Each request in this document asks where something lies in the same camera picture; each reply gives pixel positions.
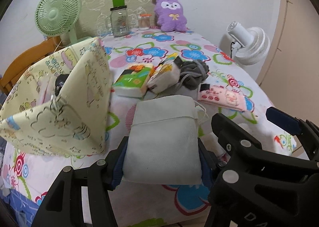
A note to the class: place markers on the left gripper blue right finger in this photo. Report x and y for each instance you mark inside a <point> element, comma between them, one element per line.
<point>209,165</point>

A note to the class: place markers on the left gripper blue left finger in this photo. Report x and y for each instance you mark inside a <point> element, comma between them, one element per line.
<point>118,167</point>

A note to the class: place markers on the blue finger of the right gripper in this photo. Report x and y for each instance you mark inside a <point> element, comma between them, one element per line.
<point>229,134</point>
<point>283,120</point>

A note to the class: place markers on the pink wet wipes pack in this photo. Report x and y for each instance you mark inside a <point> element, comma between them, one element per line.
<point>219,96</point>

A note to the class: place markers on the white drawstring pouch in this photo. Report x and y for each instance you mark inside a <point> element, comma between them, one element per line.
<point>162,145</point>

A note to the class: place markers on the grey drawstring pouch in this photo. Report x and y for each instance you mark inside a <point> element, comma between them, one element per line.
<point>192,74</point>

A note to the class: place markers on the yellow white tissue pack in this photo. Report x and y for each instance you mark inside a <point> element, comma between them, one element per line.
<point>166,74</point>

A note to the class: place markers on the green orange tissue pack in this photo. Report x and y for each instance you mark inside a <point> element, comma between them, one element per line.
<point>133,80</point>

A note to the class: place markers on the yellow cartoon fabric storage box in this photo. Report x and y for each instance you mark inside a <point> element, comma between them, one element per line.
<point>37,122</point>

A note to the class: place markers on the black plastic bag roll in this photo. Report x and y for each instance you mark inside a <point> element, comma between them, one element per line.
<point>60,81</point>

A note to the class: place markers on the beige door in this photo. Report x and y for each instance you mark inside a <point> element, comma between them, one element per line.
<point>289,75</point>

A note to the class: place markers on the white standing fan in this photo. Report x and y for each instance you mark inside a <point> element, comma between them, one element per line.
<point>249,47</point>

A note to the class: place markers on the floral tablecloth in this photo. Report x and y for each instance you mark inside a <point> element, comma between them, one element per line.
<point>28,177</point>

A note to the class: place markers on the purple plush bunny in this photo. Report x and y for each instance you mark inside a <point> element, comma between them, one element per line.
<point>170,16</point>

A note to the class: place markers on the small orange lid jar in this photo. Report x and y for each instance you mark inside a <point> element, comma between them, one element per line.
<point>144,21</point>

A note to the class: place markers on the glass mason jar mug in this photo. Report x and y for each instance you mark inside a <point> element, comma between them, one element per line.
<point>118,18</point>

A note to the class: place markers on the green patterned board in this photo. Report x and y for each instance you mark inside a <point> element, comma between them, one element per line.
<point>93,18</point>

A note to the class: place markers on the green desk fan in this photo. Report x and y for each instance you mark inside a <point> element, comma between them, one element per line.
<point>57,17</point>

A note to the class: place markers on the green cup on jar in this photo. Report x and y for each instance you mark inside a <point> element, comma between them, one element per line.
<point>118,3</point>

